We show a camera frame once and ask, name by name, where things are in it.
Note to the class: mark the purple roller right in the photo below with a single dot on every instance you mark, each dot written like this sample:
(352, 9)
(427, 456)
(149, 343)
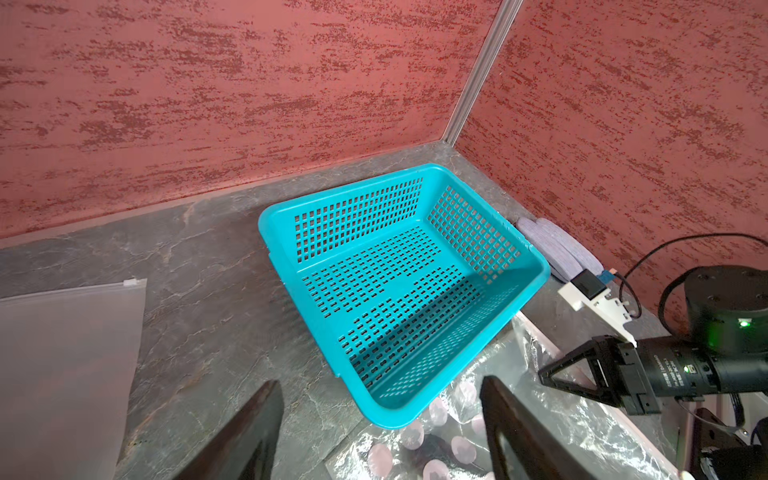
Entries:
(587, 260)

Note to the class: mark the purple roller left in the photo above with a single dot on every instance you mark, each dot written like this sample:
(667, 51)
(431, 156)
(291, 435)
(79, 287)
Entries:
(564, 266)

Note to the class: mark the teal plastic basket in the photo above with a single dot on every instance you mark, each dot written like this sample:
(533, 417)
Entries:
(402, 280)

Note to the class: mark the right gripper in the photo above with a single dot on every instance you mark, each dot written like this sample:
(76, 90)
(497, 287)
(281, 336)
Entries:
(649, 370)

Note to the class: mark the right corner aluminium post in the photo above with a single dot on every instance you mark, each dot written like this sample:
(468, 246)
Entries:
(482, 67)

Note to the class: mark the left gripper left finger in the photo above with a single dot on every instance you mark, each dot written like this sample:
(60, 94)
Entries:
(245, 447)

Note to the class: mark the pink dotted zip-top bag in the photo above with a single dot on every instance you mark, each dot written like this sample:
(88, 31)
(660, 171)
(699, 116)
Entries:
(448, 440)

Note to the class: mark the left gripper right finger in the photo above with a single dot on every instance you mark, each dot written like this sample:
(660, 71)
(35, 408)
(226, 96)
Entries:
(520, 446)

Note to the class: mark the purple roller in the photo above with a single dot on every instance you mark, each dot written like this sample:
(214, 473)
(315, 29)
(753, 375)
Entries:
(587, 260)
(564, 266)

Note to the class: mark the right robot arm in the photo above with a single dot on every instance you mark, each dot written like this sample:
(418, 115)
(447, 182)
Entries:
(725, 353)

